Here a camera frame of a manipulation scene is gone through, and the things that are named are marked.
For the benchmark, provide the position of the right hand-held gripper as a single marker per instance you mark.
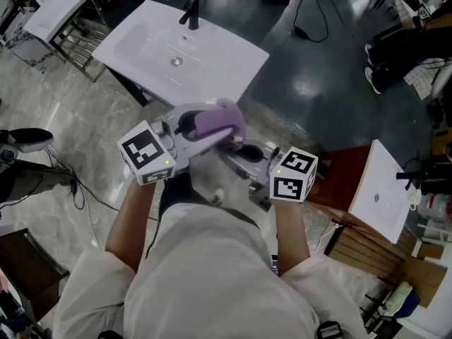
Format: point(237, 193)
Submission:
point(289, 185)

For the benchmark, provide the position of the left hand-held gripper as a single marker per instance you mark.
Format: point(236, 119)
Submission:
point(146, 154)

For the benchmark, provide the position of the purple cloth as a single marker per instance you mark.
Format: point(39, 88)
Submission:
point(220, 120)

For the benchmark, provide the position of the person's right forearm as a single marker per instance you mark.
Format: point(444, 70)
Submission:
point(291, 238)

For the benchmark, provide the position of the person's left forearm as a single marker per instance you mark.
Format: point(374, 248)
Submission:
point(129, 224)

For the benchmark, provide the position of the blue cloth bundle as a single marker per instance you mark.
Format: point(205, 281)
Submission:
point(411, 304)

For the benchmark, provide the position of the person's shoe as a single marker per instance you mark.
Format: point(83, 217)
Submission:
point(216, 198)

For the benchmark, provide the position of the black sink stand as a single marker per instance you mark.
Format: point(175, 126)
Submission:
point(134, 87)

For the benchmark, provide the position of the large white sink basin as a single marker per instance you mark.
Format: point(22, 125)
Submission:
point(148, 48)

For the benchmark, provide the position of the reddish wooden cabinet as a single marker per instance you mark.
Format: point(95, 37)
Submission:
point(346, 175)

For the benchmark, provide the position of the black timer screen device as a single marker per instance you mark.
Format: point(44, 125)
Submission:
point(275, 265)

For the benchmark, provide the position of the tall black faucet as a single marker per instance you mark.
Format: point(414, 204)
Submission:
point(192, 12)

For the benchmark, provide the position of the person's white garment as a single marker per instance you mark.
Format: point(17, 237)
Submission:
point(197, 277)

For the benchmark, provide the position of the small square white sink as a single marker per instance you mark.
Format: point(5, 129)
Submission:
point(381, 189)

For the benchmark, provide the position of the metal rack stand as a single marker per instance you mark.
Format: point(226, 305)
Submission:
point(77, 51)

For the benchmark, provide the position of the short black faucet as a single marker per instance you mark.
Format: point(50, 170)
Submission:
point(406, 178)

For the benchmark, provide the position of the white cup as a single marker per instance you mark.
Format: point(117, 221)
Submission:
point(415, 199)

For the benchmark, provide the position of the narrow white sink basin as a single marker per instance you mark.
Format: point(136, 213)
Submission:
point(60, 12)

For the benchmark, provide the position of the marble pattern counter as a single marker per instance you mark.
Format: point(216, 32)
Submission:
point(24, 53)

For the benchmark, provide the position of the clear plastic container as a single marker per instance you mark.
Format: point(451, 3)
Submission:
point(436, 205)

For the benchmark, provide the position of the cardboard box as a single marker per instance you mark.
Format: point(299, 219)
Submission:
point(443, 143)

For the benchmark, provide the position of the light green towel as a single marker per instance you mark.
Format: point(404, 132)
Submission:
point(399, 295)

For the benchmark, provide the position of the brown cardboard sheet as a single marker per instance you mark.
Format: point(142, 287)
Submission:
point(423, 277)

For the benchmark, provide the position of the dark wooden cabinet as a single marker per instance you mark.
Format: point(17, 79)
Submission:
point(31, 270)

